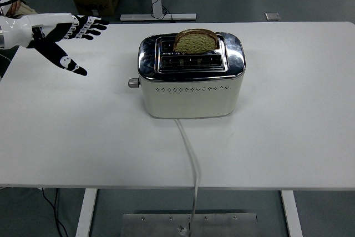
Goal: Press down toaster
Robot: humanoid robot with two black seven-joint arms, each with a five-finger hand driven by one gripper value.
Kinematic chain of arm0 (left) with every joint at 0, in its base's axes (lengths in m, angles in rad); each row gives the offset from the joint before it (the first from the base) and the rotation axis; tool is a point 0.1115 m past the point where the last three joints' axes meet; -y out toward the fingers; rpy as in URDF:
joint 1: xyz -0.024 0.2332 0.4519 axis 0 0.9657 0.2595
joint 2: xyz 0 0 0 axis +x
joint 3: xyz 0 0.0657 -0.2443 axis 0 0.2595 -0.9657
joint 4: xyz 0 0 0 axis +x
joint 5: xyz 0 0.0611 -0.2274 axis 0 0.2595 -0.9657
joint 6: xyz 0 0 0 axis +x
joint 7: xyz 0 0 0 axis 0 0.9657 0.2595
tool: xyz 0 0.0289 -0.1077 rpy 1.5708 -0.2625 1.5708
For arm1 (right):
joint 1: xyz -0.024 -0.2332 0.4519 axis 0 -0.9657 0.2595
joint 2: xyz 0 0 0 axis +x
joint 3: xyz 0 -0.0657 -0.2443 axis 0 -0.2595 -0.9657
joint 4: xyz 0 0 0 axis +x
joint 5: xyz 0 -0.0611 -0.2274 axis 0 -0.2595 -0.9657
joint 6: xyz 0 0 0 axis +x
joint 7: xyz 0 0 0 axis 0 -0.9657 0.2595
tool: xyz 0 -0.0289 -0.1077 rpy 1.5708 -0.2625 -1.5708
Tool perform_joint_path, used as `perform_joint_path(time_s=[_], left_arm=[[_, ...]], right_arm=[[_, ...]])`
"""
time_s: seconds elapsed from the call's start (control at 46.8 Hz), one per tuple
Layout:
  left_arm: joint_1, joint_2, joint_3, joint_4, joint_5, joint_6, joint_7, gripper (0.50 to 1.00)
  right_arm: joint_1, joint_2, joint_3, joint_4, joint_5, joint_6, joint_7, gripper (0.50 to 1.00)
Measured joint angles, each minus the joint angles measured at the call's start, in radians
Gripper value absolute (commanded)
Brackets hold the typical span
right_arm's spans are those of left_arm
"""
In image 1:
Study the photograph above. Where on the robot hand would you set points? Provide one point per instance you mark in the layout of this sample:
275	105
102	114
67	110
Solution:
36	22

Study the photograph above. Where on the silver toaster lever knob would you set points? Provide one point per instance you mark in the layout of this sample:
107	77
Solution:
133	82

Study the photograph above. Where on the cream and chrome toaster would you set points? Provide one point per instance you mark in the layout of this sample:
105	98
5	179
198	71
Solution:
191	101

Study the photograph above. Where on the brown cardboard box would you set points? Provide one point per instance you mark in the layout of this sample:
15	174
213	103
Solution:
94	5

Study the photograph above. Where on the brown bread slice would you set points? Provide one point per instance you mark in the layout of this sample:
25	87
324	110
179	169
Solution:
194	44

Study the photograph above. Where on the white table leg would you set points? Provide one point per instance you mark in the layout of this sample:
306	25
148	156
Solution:
291	214
86	214

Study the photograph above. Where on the grey metal plate with screws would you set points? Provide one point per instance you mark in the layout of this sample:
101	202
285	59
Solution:
155	226

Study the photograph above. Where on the grey floor socket plate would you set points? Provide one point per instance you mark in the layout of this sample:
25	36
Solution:
272	17

